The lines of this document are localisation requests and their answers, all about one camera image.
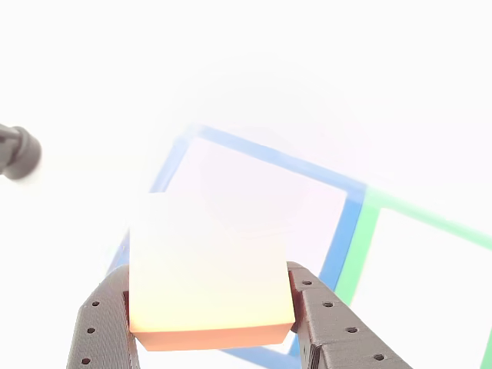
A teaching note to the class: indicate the orange cube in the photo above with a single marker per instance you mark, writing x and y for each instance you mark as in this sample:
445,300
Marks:
207,307

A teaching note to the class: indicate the black tripod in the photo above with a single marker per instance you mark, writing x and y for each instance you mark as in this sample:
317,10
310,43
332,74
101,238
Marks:
23,153

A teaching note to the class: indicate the green tape square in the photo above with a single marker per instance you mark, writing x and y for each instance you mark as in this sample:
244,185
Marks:
359,246

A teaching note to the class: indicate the blue tape square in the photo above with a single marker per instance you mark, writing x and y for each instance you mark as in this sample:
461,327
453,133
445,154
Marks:
346,238

